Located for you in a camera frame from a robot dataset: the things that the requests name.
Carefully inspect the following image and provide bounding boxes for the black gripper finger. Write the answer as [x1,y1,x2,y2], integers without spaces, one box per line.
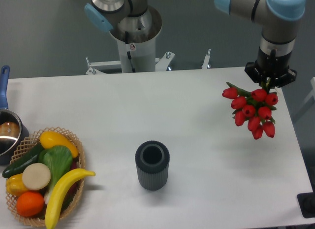
[274,69,297,88]
[245,62,262,86]

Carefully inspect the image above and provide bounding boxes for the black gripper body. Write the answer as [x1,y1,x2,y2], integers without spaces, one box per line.
[255,57,289,83]

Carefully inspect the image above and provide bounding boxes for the red tulip bouquet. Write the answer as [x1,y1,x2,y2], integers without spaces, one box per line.
[222,78,279,140]

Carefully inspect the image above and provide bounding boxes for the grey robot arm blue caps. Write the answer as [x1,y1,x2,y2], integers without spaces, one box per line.
[84,0,306,89]

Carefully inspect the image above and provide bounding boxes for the black device at table edge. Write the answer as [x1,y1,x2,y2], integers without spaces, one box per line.
[297,192,315,218]

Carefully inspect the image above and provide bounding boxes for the dark grey ribbed vase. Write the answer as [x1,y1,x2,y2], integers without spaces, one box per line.
[135,140,170,191]

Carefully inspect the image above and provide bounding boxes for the yellow squash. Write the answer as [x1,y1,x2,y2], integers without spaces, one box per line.
[39,131,79,158]

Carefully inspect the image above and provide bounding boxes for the green bok choy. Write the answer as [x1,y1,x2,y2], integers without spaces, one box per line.
[38,145,73,205]

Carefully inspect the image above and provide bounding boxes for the yellow banana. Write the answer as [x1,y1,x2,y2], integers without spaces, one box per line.
[45,168,96,229]

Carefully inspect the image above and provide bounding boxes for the woven wicker basket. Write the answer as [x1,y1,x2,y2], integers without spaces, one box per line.
[6,127,86,228]

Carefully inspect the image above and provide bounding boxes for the dark green cucumber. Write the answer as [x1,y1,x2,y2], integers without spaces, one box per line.
[2,142,44,178]

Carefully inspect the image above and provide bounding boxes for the beige round disc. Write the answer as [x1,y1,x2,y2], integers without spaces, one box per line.
[22,163,51,191]

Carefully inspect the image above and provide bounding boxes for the orange fruit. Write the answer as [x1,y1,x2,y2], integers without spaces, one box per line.
[16,191,44,217]

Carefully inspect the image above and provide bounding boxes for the yellow bell pepper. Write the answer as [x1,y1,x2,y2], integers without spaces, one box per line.
[6,173,29,196]

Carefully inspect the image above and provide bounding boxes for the white metal mounting frame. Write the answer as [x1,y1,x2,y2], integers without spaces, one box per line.
[86,48,211,75]

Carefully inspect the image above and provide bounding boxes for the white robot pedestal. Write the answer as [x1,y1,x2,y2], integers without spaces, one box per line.
[117,38,156,73]

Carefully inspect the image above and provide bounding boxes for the blue handled saucepan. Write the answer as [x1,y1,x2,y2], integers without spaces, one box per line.
[0,65,29,165]

